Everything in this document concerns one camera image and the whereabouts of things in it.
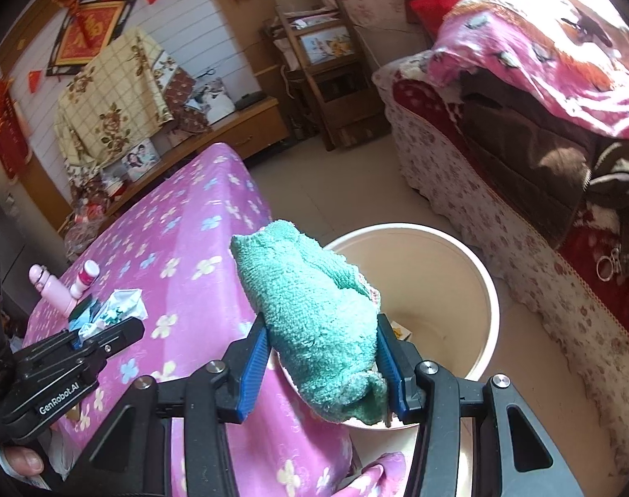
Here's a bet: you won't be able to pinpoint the green terry towel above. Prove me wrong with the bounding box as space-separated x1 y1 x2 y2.
230 220 390 422

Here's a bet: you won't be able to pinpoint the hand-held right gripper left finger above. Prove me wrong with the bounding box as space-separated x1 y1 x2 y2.
60 314 272 497

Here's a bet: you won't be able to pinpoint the white green wrapper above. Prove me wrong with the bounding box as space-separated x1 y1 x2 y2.
68 289 150 343

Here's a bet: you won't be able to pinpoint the red framed wall hanging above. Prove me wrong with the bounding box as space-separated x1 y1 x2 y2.
46 0 142 78

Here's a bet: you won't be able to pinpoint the white printed bag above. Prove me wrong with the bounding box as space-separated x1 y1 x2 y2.
190 77 237 122

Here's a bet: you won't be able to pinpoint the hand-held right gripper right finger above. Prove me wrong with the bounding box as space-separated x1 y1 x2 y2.
377 314 585 497

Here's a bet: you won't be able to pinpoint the floral covered sofa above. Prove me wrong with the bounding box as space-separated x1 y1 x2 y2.
371 52 629 477

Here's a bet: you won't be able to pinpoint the metal key rings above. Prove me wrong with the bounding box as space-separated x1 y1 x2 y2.
597 247 624 281

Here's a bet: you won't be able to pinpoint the wooden shelf stand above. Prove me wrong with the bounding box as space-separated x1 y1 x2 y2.
263 0 393 152

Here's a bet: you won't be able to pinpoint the photo frame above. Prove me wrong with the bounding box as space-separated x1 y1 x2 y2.
120 137 162 182

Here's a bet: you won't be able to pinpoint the red hanging decoration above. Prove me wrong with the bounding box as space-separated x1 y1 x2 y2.
0 77 30 182

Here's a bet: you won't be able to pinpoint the white and pink bottle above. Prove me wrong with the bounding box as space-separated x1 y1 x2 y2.
68 260 102 301

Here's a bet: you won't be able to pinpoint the dark patterned cloth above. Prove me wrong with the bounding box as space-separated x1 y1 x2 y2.
589 140 629 276

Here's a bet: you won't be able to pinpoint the wooden cabinet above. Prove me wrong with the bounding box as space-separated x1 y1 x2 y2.
58 96 292 234

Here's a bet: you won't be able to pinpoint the person's left hand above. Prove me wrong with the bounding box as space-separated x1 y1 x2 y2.
0 446 45 475

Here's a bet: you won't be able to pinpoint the brown blanket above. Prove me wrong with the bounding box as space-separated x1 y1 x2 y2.
460 70 626 249

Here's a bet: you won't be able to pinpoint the framed flower picture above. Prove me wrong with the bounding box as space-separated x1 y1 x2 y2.
296 23 357 65

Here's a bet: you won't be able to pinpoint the red cushion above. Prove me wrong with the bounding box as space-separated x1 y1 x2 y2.
410 0 489 24

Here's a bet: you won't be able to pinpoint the white plastic bucket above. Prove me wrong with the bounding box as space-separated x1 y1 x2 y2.
278 224 502 430

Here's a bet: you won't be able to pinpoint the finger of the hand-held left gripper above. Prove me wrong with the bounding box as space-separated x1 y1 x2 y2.
14 330 82 374
84 318 145 368

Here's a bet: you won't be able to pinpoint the brown patterned bag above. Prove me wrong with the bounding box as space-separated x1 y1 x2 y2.
162 65 214 135

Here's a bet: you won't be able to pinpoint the pink printed blanket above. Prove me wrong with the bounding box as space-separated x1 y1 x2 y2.
431 0 629 140

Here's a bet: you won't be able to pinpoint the beige floral cloth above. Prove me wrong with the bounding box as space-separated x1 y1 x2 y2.
53 28 175 166

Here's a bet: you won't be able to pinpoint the pink floral tablecloth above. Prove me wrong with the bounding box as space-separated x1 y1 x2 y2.
24 142 414 497

